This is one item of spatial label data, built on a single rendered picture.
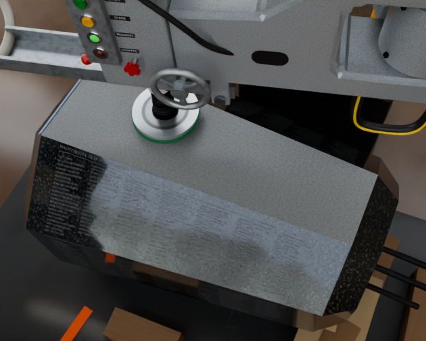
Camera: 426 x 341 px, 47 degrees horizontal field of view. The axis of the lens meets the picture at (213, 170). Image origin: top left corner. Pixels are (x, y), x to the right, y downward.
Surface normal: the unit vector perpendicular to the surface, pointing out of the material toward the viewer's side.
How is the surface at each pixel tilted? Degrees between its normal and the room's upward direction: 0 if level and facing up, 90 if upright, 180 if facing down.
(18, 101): 0
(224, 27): 90
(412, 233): 0
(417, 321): 0
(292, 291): 45
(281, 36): 90
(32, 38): 90
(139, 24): 90
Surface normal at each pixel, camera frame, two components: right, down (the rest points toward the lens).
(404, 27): -0.83, 0.51
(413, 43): -0.61, 0.71
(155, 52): -0.18, 0.87
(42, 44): -0.04, -0.47
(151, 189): -0.32, 0.24
